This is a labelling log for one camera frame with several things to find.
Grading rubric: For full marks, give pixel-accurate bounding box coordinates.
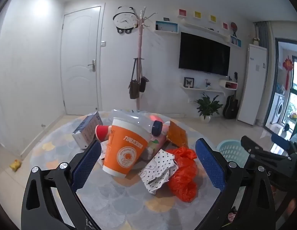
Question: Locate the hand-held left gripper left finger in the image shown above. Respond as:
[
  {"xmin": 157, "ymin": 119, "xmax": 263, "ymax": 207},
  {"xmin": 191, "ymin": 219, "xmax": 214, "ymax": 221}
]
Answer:
[{"xmin": 21, "ymin": 139, "xmax": 102, "ymax": 230}]

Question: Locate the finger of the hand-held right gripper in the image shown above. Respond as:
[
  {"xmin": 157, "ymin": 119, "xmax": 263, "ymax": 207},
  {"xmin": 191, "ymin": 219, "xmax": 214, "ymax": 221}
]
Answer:
[
  {"xmin": 270, "ymin": 133, "xmax": 297, "ymax": 152},
  {"xmin": 241, "ymin": 135, "xmax": 291, "ymax": 160}
]

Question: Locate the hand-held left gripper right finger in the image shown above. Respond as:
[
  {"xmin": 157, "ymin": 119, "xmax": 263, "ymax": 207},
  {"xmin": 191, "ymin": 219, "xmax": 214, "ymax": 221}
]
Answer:
[{"xmin": 195, "ymin": 138, "xmax": 276, "ymax": 230}]

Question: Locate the light blue plastic basket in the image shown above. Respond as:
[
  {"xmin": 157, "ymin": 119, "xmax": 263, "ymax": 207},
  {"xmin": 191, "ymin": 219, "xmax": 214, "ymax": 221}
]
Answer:
[{"xmin": 216, "ymin": 139, "xmax": 249, "ymax": 164}]

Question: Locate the red paper cup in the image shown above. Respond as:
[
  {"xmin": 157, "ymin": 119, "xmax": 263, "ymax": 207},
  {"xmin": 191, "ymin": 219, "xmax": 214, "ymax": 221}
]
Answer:
[{"xmin": 95, "ymin": 125, "xmax": 112, "ymax": 142}]

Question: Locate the orange paper cup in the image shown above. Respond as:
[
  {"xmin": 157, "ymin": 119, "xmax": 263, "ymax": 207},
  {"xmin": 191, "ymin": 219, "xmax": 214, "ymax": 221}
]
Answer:
[{"xmin": 102, "ymin": 117, "xmax": 149, "ymax": 179}]

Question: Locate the clear plastic bottle blue cap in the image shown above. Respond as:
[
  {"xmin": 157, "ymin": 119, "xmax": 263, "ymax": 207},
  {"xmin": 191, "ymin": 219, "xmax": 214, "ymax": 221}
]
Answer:
[{"xmin": 110, "ymin": 109, "xmax": 163, "ymax": 136}]

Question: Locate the red plastic bag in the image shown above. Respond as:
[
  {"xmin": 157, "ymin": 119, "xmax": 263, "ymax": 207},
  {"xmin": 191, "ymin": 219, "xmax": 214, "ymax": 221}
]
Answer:
[{"xmin": 165, "ymin": 148, "xmax": 198, "ymax": 203}]

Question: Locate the white washing machine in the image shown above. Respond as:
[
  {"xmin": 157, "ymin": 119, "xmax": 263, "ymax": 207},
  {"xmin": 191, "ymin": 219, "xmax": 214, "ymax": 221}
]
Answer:
[{"xmin": 270, "ymin": 93, "xmax": 286, "ymax": 125}]

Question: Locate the blue and white carton box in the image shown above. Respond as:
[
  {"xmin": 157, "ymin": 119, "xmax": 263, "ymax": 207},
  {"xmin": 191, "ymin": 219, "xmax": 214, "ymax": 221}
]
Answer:
[{"xmin": 72, "ymin": 112, "xmax": 104, "ymax": 149}]

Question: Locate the black guitar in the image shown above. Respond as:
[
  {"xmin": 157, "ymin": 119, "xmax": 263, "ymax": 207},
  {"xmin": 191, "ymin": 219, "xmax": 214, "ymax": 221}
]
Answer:
[{"xmin": 223, "ymin": 72, "xmax": 240, "ymax": 119}]

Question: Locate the orange foil packet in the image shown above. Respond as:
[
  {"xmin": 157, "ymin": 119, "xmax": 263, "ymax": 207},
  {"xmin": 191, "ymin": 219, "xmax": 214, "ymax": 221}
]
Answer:
[{"xmin": 167, "ymin": 120, "xmax": 188, "ymax": 148}]

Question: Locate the white dotted paper bag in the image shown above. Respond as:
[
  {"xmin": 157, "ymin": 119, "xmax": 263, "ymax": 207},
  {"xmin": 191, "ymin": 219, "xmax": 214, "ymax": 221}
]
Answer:
[{"xmin": 138, "ymin": 149, "xmax": 179, "ymax": 194}]

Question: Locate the potted green plant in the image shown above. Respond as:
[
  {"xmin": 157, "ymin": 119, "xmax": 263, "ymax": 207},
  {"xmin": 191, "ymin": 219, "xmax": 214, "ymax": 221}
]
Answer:
[{"xmin": 193, "ymin": 92, "xmax": 223, "ymax": 124}]

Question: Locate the pink plastic pouch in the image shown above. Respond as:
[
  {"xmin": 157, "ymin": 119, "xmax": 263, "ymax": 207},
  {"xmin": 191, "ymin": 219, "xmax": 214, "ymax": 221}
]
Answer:
[{"xmin": 141, "ymin": 115, "xmax": 171, "ymax": 161}]

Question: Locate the red white capsule shelf box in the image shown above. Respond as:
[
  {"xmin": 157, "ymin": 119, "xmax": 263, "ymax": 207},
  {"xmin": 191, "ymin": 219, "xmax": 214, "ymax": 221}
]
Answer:
[{"xmin": 219, "ymin": 79, "xmax": 238, "ymax": 91}]

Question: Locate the balcony sliding door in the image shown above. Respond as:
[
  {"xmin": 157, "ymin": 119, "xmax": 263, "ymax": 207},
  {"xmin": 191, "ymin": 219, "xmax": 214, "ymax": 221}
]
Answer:
[{"xmin": 264, "ymin": 38, "xmax": 297, "ymax": 138}]

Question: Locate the yellow wrapper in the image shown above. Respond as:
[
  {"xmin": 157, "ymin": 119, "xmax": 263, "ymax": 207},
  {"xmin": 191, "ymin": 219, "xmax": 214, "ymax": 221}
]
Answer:
[{"xmin": 10, "ymin": 160, "xmax": 22, "ymax": 172}]

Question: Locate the red knot ornament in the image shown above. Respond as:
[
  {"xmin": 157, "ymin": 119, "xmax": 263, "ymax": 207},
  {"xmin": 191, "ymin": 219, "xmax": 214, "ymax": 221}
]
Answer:
[{"xmin": 282, "ymin": 56, "xmax": 294, "ymax": 89}]

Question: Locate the brown hanging bag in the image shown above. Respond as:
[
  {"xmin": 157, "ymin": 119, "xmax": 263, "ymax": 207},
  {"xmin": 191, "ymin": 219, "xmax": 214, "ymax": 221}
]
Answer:
[{"xmin": 129, "ymin": 58, "xmax": 140, "ymax": 100}]

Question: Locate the black hanging bag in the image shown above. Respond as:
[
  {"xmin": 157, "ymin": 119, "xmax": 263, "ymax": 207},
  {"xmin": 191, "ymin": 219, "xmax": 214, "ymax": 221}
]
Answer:
[{"xmin": 139, "ymin": 59, "xmax": 149, "ymax": 93}]

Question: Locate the small blue box shelf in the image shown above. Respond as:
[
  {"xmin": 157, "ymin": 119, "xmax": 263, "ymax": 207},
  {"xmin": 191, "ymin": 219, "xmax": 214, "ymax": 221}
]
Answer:
[{"xmin": 230, "ymin": 35, "xmax": 242, "ymax": 48}]

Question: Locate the grey curtain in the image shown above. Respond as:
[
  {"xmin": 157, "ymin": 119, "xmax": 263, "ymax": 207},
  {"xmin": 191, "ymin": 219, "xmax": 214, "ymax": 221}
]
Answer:
[{"xmin": 254, "ymin": 20, "xmax": 274, "ymax": 51}]

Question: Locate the white door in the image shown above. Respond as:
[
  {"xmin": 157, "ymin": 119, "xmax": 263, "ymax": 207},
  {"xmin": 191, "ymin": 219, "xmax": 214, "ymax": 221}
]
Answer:
[{"xmin": 60, "ymin": 6, "xmax": 102, "ymax": 115}]

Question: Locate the pink coat rack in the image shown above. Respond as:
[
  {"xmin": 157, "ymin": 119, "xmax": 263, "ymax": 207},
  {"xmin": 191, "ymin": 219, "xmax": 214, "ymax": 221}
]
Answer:
[{"xmin": 133, "ymin": 7, "xmax": 157, "ymax": 112}]

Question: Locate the blue white box shelf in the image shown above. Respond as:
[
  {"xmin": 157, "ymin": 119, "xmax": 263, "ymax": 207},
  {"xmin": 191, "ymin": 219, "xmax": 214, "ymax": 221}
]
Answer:
[{"xmin": 154, "ymin": 20, "xmax": 180, "ymax": 35}]

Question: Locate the low white wall shelf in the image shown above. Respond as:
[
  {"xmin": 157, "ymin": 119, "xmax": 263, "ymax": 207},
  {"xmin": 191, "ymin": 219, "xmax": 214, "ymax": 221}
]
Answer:
[{"xmin": 180, "ymin": 81, "xmax": 238, "ymax": 97}]

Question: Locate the wall television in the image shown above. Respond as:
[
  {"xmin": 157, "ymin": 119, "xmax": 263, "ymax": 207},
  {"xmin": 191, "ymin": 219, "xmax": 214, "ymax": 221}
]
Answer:
[{"xmin": 178, "ymin": 32, "xmax": 231, "ymax": 77}]

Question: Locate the long white wall shelf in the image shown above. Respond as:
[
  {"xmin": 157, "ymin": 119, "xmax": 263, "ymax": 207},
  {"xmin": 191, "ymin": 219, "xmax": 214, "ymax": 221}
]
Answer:
[{"xmin": 180, "ymin": 23, "xmax": 231, "ymax": 45}]

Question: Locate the panda wall clock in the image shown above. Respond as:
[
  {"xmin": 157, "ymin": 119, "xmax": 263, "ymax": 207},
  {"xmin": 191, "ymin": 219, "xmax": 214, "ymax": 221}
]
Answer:
[{"xmin": 113, "ymin": 6, "xmax": 139, "ymax": 34}]

